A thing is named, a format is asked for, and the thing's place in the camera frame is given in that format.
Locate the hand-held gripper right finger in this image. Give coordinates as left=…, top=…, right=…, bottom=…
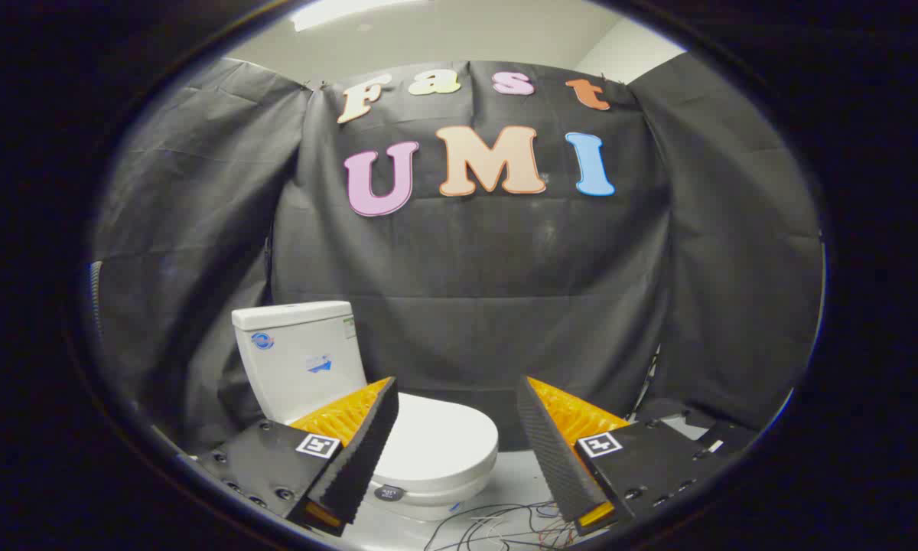
left=516, top=375, right=758, bottom=536

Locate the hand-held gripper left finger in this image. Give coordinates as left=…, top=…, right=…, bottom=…
left=197, top=376, right=400, bottom=536

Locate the white toilet lid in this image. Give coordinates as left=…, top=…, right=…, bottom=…
left=371, top=392, right=500, bottom=484

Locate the white toilet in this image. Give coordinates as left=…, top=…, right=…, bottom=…
left=231, top=301, right=500, bottom=523

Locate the black backdrop cloth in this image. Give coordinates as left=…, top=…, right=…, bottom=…
left=92, top=52, right=825, bottom=460

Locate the tangle of black cables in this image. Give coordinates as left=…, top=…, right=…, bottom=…
left=425, top=501, right=582, bottom=551

